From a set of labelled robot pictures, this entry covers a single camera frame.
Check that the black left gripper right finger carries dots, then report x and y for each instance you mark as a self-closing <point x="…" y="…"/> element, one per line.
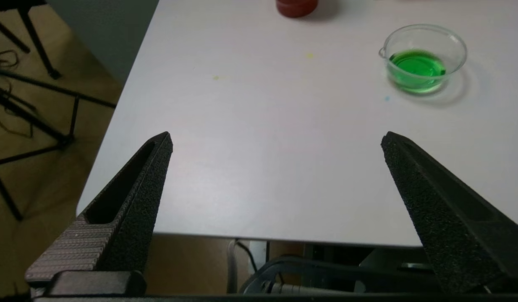
<point x="443" y="218"/>

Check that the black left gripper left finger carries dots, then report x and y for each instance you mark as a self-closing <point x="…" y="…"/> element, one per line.
<point x="133" y="218"/>

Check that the black metal stand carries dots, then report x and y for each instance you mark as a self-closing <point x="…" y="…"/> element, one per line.
<point x="37" y="42"/>

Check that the red plastic cup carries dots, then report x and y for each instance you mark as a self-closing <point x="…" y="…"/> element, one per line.
<point x="296" y="7"/>

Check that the clear glass dish with spout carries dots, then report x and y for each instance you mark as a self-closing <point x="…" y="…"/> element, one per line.
<point x="418" y="69"/>

